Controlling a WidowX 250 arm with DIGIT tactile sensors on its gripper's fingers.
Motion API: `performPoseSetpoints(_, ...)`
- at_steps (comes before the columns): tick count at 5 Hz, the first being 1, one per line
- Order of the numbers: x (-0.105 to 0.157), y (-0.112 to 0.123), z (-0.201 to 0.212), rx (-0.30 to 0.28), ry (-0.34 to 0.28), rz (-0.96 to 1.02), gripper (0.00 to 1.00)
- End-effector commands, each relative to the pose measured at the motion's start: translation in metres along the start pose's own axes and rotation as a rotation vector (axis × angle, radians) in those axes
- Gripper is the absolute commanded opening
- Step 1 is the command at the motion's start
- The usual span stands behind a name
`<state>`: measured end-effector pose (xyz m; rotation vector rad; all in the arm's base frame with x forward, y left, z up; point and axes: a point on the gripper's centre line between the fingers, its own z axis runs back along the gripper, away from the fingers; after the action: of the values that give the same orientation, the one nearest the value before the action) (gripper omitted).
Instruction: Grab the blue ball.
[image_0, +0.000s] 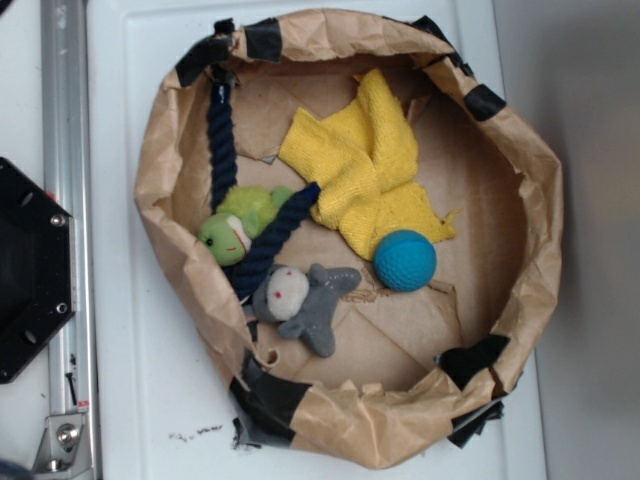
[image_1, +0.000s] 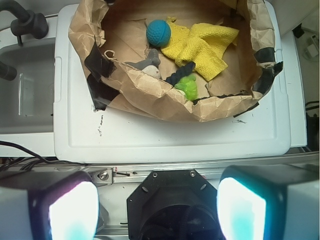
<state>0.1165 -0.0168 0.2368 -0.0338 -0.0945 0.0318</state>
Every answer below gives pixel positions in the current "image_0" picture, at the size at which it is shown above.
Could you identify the blue dimpled ball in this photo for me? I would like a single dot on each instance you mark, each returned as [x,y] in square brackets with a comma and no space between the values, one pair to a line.
[405,261]

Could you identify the grey plush shark toy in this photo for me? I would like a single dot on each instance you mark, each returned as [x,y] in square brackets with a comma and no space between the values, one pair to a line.
[303,304]

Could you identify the green plush frog toy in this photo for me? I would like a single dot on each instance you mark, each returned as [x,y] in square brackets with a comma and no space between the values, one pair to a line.
[240,219]

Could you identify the yellow knitted cloth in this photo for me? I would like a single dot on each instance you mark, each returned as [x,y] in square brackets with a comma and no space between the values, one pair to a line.
[364,158]

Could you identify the brown paper bag bin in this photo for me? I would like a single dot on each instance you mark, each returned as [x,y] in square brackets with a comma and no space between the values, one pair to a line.
[411,368]

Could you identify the white plastic tray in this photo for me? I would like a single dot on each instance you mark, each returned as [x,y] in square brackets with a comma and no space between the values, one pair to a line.
[164,411]

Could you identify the dark blue rope toy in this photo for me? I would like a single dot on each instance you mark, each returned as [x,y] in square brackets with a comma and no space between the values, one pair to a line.
[245,276]

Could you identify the aluminium extrusion rail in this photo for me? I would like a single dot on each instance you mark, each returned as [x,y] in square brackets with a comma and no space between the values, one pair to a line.
[73,381]

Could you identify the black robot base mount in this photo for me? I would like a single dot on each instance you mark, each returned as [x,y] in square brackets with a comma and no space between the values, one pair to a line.
[36,271]

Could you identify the metal corner bracket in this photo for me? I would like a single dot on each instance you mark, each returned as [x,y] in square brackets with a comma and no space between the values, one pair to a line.
[64,450]

